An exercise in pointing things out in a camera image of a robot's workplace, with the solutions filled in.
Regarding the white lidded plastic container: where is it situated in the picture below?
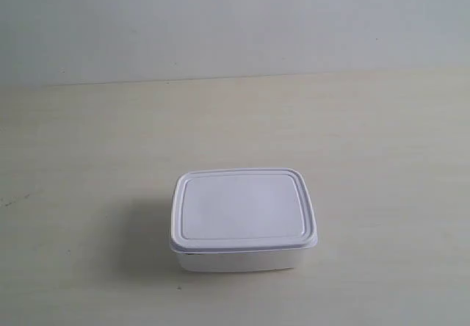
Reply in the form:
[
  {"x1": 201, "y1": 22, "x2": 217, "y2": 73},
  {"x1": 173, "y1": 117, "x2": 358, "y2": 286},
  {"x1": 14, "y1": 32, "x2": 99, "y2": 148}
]
[{"x1": 169, "y1": 167, "x2": 318, "y2": 272}]

